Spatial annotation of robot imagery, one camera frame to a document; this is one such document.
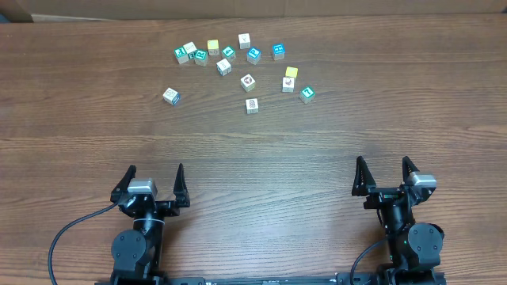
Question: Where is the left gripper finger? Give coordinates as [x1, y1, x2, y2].
[110, 165, 136, 203]
[173, 163, 190, 207]

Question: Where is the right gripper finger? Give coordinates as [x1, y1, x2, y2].
[402, 156, 419, 182]
[352, 156, 376, 196]

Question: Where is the white block owl picture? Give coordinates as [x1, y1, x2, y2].
[246, 98, 259, 114]

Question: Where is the white block dark round picture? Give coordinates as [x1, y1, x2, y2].
[240, 74, 256, 92]

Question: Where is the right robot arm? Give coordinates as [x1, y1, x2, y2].
[349, 156, 446, 284]

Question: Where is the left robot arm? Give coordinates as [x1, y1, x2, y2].
[109, 165, 190, 285]

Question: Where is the green number seven block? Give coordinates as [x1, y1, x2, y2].
[300, 85, 316, 104]

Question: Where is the white block red picture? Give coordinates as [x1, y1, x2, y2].
[282, 77, 295, 93]

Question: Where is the white block blue side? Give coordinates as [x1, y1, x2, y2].
[216, 59, 232, 76]

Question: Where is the yellow block right side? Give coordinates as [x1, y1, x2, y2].
[285, 66, 299, 78]

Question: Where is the yellow block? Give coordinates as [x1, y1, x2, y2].
[285, 66, 299, 78]
[207, 40, 220, 56]

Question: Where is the green wheelchair symbol block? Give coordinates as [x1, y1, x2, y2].
[173, 47, 189, 64]

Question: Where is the green letter block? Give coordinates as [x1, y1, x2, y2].
[194, 49, 208, 67]

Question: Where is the plain white lettered block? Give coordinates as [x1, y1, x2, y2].
[183, 42, 197, 58]

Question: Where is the green number four block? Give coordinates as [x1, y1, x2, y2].
[221, 45, 236, 62]

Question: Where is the yellow top block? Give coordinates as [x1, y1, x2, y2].
[207, 40, 220, 56]

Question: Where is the blue letter P block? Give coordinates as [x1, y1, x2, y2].
[246, 47, 261, 65]

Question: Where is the blue picture block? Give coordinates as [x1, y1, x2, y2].
[272, 43, 285, 60]

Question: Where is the white block top row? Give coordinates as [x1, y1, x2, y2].
[238, 33, 251, 50]

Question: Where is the cardboard backboard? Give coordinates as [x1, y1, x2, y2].
[1, 0, 506, 21]

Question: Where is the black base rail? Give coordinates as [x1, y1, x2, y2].
[94, 270, 448, 285]

